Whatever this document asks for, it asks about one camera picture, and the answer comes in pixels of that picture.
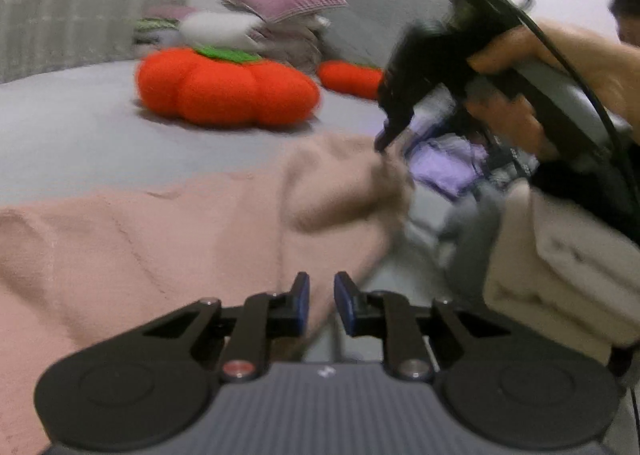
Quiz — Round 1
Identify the pink knitted sweater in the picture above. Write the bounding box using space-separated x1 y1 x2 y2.
0 131 416 455

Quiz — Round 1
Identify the black folded cloth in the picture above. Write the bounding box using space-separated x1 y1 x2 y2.
530 155 640 242

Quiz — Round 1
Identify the grey padded headboard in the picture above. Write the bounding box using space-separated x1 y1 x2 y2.
305 0 451 71

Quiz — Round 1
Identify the large orange pumpkin cushion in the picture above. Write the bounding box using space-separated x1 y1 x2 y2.
136 48 321 127

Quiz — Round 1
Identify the purple folded garment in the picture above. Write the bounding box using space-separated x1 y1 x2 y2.
407 132 493 198

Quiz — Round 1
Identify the person's right hand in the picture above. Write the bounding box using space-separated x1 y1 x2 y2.
465 19 640 161

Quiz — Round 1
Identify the green patterned folded blanket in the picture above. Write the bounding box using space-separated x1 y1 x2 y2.
132 18 183 48

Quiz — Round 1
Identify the small orange pumpkin cushion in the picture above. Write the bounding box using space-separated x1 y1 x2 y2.
317 60 386 101

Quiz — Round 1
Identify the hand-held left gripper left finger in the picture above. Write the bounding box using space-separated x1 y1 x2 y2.
142 271 311 382

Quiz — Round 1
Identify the flat purple pillow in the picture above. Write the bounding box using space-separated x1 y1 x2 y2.
145 4 201 22

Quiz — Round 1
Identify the person's head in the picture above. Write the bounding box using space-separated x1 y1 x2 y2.
609 0 640 47

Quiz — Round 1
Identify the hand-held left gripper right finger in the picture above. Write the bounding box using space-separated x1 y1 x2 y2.
333 271 511 382

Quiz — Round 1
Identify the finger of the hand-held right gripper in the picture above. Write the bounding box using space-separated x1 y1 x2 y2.
374 102 418 157

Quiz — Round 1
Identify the black cable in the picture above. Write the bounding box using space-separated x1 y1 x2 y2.
434 0 627 176

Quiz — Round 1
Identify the grey folded garment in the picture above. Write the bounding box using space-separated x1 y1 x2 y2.
440 185 506 287

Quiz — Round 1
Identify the beige folded garment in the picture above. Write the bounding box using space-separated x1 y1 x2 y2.
484 180 640 351

